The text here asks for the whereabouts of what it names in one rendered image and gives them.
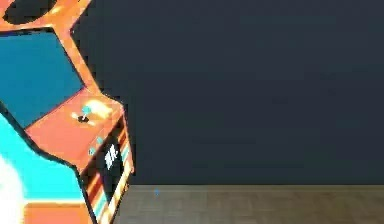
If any orange arcade game cabinet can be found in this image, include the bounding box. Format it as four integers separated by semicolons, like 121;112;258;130
0;0;135;224

